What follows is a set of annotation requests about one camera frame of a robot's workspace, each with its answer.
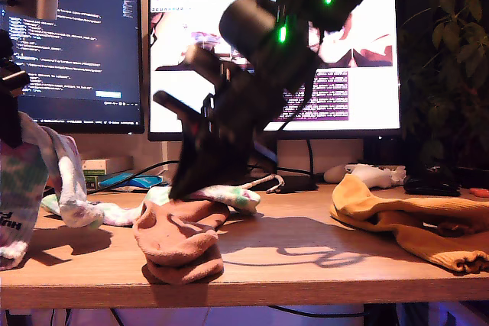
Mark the white cable duct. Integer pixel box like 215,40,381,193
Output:
160,141,170,174

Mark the white screen computer monitor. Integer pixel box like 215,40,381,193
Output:
147,0,402,193

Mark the white spiral cable wrap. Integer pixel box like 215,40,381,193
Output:
244,172,286,194

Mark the yellow ribbed frilly sock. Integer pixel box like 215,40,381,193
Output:
331,173,489,237
329,203,489,274

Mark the tie-dye Hugging Face sock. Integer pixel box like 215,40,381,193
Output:
40,184,261,227
0,111,105,270

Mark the black table leg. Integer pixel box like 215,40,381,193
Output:
362,302,400,326

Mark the pink ankle sock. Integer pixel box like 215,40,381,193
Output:
141,253,225,286
133,199,231,268

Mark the black rounded case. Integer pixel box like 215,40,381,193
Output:
403,176,461,198

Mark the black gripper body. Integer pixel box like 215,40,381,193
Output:
152,66,306,144
0,30,31,98

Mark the black monitor cable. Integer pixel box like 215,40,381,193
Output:
305,139,316,182

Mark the white game controller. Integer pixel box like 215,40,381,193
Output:
345,163,406,189

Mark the white box with green stripe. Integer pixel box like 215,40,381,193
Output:
82,159,111,176

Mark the long black cable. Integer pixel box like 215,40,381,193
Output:
86,160,322,194

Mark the black cable under table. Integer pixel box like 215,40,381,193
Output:
267,305,368,320

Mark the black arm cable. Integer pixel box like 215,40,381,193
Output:
280,68,320,131

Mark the beige rounded device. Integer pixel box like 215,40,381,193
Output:
323,165,351,184

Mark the dark code computer monitor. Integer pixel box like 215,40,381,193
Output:
0,0,145,136

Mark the grey flat box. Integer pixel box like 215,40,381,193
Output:
82,155,134,174

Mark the blue peppermint packet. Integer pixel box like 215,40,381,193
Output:
98,173,164,192

